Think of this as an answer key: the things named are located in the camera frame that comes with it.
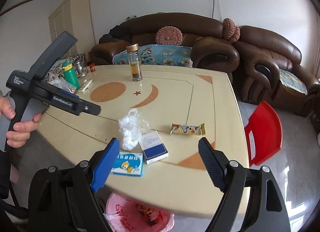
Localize dark clothes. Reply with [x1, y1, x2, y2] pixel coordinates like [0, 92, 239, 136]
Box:
[99, 25, 133, 44]

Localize black and white patterned cloth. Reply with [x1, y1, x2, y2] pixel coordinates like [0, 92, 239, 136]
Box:
[42, 54, 88, 82]

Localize bin with pink bag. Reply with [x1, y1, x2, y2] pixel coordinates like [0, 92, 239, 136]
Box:
[105, 192, 175, 232]

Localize green drinking bottle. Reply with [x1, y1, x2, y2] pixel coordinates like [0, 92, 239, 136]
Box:
[62, 60, 80, 90]

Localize blue medicine box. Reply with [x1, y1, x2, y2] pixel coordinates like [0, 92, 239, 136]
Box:
[110, 152, 145, 177]

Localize blue floral sofa cover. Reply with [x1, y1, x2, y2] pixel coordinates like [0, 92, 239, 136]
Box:
[112, 44, 193, 68]

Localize yellow snack bar wrapper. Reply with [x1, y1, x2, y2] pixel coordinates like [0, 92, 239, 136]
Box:
[171, 123, 206, 136]

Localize blue armchair seat cover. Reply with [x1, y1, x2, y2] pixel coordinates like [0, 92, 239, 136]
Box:
[279, 69, 308, 96]

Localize plastic bag of nuts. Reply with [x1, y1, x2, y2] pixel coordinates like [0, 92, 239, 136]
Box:
[51, 78, 77, 95]

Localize glass bottle with gold cap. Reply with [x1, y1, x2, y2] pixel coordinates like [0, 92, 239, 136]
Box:
[126, 44, 143, 82]

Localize beige dining table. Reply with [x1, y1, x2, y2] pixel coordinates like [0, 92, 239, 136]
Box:
[37, 64, 250, 220]

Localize red plastic chair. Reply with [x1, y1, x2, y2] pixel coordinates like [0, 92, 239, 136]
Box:
[244, 101, 283, 167]

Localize clear glass jar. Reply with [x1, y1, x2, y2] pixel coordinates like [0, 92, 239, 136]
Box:
[75, 60, 88, 78]

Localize brown leather armchair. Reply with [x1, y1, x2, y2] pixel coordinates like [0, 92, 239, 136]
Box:
[234, 25, 320, 117]

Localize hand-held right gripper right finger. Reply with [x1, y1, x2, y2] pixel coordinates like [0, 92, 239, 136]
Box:
[199, 137, 292, 232]

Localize clear plastic wrap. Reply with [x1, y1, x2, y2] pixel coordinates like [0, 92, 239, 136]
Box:
[118, 109, 150, 150]

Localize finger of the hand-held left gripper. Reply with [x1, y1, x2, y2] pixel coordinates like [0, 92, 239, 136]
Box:
[59, 90, 80, 100]
[72, 98, 101, 116]

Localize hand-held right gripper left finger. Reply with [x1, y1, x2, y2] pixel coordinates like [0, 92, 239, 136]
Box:
[29, 137, 120, 232]

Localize long brown leather sofa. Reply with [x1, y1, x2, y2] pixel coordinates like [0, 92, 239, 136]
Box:
[90, 13, 240, 82]

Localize white and blue box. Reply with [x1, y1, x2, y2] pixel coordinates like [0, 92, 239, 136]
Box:
[139, 131, 169, 165]

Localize person's left hand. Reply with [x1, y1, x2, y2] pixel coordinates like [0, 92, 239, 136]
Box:
[0, 97, 43, 148]

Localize cream wardrobe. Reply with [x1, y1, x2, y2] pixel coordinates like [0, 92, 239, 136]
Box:
[48, 0, 95, 58]

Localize white remote control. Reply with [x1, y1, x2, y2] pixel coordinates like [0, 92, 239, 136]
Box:
[77, 79, 93, 93]

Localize pink round flat cushion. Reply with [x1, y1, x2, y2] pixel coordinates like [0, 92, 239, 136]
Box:
[155, 27, 183, 46]

